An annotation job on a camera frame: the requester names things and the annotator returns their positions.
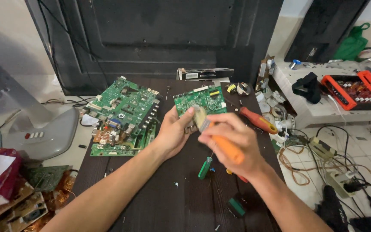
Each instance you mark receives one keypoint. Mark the person's right hand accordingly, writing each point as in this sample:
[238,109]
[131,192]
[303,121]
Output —
[240,141]

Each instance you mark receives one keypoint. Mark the person's left hand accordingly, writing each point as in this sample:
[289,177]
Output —
[172,133]

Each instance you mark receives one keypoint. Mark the person's right fingers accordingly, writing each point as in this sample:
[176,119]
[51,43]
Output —
[219,126]

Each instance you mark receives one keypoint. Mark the small green circuit board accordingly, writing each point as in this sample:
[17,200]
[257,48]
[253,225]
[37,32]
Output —
[204,98]

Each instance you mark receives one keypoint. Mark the red orange-tipped screwdriver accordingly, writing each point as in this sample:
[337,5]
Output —
[258,120]

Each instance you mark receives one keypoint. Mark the yellow-taped transformer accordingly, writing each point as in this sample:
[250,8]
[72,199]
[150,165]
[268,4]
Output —
[231,87]

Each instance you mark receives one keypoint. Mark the white-taped transformer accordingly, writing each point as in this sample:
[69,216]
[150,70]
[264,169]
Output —
[243,88]

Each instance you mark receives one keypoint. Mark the black cardboard box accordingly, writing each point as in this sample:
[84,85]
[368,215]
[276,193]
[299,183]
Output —
[204,73]

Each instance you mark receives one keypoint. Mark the red yellow-tipped screwdriver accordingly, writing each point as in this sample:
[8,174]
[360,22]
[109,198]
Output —
[242,178]

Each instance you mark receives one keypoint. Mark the heap of white parts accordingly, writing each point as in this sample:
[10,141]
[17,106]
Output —
[275,111]

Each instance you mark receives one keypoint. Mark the upright brown circuit board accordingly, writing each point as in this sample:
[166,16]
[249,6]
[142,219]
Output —
[264,72]

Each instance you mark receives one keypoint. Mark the small green plastic block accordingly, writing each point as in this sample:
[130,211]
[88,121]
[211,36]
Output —
[237,206]

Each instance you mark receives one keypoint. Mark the green circuit board with slots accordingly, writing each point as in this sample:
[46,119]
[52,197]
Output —
[130,145]

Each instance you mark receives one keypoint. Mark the large green circuit board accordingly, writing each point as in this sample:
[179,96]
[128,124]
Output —
[124,103]

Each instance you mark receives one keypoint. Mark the white bench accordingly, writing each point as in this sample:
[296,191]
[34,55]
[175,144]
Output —
[317,111]

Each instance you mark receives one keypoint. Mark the black television back cover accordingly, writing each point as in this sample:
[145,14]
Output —
[153,38]

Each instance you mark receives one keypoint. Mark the white power strip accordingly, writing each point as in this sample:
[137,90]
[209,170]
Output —
[340,183]

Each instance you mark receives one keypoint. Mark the small black component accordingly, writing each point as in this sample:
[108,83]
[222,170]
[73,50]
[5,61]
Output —
[82,146]

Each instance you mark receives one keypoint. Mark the orange tool case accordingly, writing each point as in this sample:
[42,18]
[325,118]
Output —
[356,91]

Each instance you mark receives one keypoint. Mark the black television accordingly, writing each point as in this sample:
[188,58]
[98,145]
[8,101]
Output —
[324,29]

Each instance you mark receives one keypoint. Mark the green plastic bag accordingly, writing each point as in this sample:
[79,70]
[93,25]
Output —
[351,45]

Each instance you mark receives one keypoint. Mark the black tape roll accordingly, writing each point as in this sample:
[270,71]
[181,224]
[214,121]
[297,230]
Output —
[368,53]

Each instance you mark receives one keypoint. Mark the grey fan base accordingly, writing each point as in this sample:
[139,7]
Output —
[40,135]

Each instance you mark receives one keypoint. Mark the pile of circuit boards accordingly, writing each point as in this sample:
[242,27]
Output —
[27,199]

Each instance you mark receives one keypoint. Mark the red plastic bag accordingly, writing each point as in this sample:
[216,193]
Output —
[2,174]

